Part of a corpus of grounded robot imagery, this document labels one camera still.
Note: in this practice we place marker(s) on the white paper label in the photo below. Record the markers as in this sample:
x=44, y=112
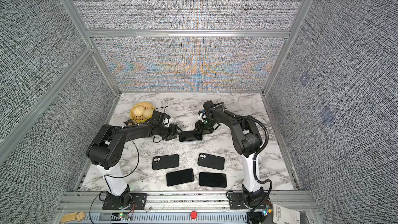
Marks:
x=283, y=215

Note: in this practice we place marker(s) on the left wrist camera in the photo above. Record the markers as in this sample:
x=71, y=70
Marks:
x=160, y=118

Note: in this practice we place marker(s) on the right steamed bun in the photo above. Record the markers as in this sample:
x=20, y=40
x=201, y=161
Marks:
x=147, y=113

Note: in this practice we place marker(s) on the dark blue smartphone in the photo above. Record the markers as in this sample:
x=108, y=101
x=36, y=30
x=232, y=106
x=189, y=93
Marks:
x=190, y=136

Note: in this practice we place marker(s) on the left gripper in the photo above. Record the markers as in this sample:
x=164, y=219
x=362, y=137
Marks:
x=173, y=132

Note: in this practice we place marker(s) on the black smartphone right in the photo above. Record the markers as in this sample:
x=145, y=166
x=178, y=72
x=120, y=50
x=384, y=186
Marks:
x=207, y=179

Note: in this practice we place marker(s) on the black smartphone left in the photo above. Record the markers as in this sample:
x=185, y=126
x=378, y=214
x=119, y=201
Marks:
x=179, y=177

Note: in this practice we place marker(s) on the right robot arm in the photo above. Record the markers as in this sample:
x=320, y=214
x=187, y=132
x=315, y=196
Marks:
x=250, y=137

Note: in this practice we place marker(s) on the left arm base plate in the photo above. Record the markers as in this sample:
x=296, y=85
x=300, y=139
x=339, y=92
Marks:
x=124, y=202

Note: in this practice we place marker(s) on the red emergency button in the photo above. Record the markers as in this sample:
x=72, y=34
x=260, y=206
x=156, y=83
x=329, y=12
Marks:
x=193, y=215

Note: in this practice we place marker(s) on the yellow bamboo steamer basket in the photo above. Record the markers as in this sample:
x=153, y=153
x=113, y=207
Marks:
x=141, y=119

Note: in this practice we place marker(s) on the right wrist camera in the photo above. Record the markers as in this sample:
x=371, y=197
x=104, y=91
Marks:
x=202, y=115

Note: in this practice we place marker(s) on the steamed bun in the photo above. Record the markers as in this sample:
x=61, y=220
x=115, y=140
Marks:
x=147, y=113
x=138, y=111

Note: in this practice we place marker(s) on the black smartphone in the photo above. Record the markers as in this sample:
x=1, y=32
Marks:
x=179, y=177
x=207, y=179

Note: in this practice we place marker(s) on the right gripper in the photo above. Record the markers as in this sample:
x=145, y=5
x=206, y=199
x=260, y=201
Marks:
x=199, y=127

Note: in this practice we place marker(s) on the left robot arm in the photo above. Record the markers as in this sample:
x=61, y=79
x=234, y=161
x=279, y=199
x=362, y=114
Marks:
x=106, y=149

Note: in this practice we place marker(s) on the left steamed bun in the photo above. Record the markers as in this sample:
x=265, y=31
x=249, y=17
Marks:
x=138, y=111

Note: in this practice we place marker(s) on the black phone case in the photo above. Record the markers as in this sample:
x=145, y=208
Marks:
x=211, y=161
x=165, y=162

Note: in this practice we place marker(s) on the aluminium front rail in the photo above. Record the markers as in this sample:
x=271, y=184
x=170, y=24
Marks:
x=162, y=207

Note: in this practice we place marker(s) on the black phone case right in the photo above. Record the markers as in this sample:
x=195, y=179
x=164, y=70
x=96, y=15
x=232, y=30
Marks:
x=211, y=161

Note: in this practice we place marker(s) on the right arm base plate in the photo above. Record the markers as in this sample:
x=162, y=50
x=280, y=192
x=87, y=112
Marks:
x=238, y=201

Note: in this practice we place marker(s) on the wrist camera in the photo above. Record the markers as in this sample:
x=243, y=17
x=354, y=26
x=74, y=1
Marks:
x=160, y=118
x=202, y=115

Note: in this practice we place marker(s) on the wooden blocks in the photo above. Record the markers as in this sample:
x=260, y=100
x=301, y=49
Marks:
x=73, y=217

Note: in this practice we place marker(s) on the light blue phone case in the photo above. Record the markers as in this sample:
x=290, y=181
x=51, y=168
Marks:
x=191, y=142

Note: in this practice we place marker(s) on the black phone case left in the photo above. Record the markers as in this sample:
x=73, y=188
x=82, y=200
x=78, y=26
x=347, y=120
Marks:
x=165, y=162

